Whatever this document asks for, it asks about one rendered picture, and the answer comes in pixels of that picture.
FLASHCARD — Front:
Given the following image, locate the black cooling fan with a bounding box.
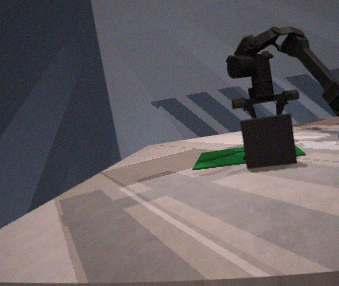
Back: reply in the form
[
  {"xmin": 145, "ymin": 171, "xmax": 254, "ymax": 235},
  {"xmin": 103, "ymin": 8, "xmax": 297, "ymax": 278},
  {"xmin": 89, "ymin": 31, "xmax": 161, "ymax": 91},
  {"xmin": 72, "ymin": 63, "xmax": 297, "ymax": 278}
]
[{"xmin": 240, "ymin": 114, "xmax": 297, "ymax": 169}]

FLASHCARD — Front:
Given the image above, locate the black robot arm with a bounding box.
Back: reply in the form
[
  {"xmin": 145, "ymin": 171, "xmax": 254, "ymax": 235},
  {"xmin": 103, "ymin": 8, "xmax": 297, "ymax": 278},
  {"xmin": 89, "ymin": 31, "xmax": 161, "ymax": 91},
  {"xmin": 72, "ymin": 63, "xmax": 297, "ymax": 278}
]
[{"xmin": 226, "ymin": 26, "xmax": 339, "ymax": 117}]

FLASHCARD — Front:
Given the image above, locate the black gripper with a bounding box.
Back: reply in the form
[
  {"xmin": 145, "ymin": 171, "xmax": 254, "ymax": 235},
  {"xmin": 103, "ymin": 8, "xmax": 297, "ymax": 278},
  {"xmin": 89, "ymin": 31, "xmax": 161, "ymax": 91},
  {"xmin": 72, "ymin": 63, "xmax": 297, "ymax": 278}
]
[{"xmin": 232, "ymin": 73, "xmax": 300, "ymax": 118}]

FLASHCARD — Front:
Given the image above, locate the green circuit board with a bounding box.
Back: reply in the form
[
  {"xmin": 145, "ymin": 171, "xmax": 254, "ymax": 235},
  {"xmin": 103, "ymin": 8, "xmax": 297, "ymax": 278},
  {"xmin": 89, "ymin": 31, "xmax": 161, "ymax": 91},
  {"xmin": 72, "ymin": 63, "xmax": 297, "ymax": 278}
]
[{"xmin": 192, "ymin": 146, "xmax": 306, "ymax": 170}]

